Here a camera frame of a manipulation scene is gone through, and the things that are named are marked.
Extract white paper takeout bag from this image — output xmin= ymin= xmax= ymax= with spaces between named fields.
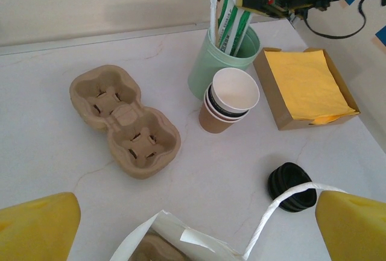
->
xmin=110 ymin=181 xmax=350 ymax=261

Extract white wrapped straw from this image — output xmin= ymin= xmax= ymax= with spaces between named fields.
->
xmin=209 ymin=0 xmax=220 ymax=46

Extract black paper coffee cup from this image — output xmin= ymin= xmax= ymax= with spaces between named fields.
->
xmin=210 ymin=67 xmax=261 ymax=119

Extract brown paper cup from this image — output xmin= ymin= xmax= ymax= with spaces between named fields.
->
xmin=198 ymin=104 xmax=236 ymax=134

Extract thin black right gripper cable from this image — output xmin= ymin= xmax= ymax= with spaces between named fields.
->
xmin=288 ymin=0 xmax=368 ymax=40

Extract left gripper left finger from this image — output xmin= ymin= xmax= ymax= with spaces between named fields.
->
xmin=0 ymin=192 xmax=81 ymax=261

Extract mint green straw holder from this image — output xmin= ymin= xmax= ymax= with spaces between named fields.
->
xmin=188 ymin=25 xmax=262 ymax=101

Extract brown pulp cup carrier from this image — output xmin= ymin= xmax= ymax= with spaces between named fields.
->
xmin=132 ymin=232 xmax=194 ymax=261
xmin=69 ymin=64 xmax=182 ymax=180

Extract striped paper cup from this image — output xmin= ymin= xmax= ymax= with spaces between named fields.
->
xmin=203 ymin=90 xmax=247 ymax=124
xmin=206 ymin=86 xmax=250 ymax=121

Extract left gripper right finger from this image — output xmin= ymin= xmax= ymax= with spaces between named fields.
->
xmin=315 ymin=190 xmax=386 ymax=261

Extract yellow napkins in box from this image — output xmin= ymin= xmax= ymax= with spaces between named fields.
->
xmin=252 ymin=46 xmax=361 ymax=131

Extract yellow napkin stack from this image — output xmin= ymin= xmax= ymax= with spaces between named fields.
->
xmin=264 ymin=48 xmax=360 ymax=125

